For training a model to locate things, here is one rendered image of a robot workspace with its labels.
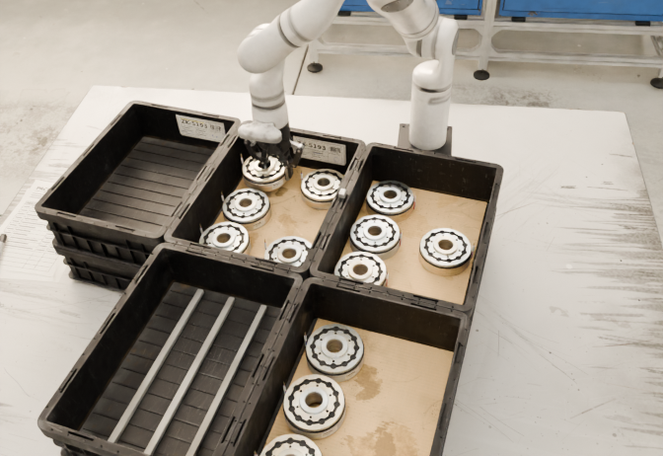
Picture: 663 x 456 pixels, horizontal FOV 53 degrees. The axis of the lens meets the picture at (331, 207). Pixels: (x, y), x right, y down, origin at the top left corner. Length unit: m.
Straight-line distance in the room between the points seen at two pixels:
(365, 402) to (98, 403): 0.46
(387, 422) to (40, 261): 0.93
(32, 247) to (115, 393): 0.60
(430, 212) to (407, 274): 0.18
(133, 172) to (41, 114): 1.88
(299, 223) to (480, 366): 0.48
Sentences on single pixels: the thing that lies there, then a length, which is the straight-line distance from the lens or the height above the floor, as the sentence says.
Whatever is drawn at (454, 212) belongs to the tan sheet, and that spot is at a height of 0.83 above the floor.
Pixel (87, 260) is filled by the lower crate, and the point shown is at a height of 0.80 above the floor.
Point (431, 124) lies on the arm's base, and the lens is 1.61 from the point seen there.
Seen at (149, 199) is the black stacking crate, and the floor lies 0.83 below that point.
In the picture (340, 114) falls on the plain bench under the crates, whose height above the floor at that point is 0.70.
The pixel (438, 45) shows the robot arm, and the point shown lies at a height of 1.10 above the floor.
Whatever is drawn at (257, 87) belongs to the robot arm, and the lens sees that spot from 1.33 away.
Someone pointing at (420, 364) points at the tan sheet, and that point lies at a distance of 1.22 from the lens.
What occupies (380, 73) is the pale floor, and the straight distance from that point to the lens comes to 3.39.
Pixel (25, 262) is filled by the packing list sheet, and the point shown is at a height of 0.70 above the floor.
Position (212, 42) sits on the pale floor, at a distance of 3.75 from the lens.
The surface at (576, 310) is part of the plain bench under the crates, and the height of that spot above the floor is 0.70.
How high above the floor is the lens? 1.86
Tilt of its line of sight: 44 degrees down
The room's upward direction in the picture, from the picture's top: 3 degrees counter-clockwise
